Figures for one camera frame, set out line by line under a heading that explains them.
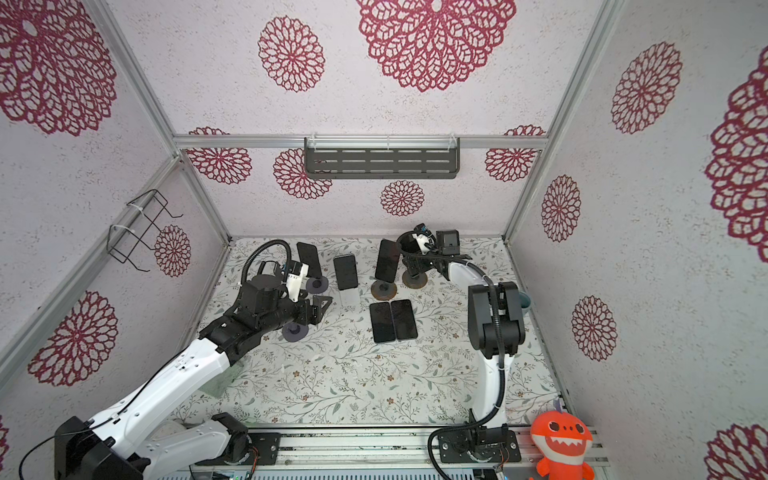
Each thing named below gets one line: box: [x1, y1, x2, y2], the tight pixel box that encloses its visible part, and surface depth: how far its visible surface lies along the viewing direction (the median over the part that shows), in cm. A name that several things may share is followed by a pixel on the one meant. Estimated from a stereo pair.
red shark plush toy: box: [530, 398, 595, 480], surface depth 70 cm
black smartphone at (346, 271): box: [333, 254, 359, 290], surface depth 97 cm
